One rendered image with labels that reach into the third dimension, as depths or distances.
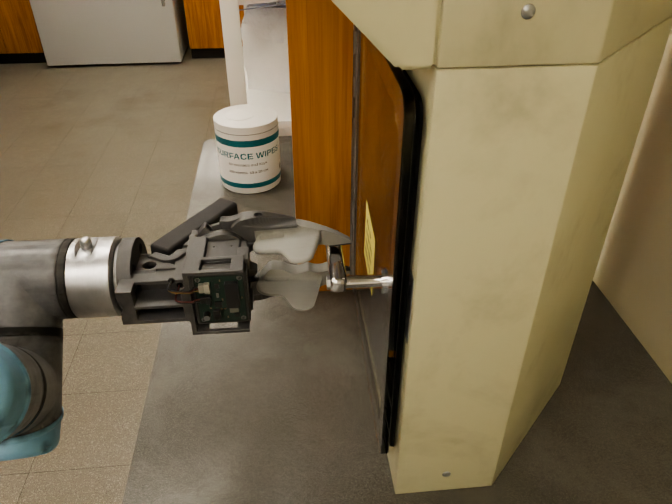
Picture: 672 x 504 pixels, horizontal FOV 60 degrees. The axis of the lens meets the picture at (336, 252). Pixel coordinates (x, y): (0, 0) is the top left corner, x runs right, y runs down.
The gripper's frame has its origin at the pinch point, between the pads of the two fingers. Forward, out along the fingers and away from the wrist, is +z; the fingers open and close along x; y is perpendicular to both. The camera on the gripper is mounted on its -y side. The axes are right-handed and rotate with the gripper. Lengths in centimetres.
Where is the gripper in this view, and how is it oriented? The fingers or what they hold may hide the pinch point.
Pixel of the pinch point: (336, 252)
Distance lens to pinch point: 58.0
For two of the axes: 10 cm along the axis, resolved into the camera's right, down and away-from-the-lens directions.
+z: 10.0, -0.5, 0.8
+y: 0.9, 5.6, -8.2
